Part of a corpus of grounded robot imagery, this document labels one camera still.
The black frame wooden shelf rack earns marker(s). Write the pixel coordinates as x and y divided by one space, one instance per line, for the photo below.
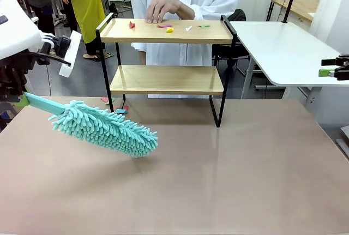
166 38

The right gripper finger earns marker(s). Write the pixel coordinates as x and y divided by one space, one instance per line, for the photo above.
340 60
340 73

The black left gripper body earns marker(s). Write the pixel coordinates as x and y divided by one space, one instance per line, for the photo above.
11 79

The light wooden desk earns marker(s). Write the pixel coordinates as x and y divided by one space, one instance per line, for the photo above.
300 7

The white paper scrap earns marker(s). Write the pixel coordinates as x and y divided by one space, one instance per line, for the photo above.
188 28

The yellow paper scrap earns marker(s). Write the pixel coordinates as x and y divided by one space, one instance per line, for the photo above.
169 30

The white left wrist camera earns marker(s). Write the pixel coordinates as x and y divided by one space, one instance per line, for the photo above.
71 52

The black office chair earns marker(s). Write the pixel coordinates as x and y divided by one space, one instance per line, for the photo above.
237 15

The person in yellow apron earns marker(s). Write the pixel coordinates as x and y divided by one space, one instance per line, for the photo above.
87 6

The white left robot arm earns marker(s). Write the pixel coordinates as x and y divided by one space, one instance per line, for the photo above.
16 27

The person's left hand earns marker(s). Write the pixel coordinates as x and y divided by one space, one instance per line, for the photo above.
163 8

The large white side table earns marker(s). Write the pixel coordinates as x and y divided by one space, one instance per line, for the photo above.
286 49

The pink paper scrap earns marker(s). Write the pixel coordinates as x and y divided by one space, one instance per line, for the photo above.
164 26

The teal microfiber duster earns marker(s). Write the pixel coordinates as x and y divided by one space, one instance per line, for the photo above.
109 131

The teal paper scrap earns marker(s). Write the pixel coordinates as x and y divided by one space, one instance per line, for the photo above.
120 111

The left forearm in white sleeve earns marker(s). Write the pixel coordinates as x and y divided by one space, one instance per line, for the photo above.
215 6

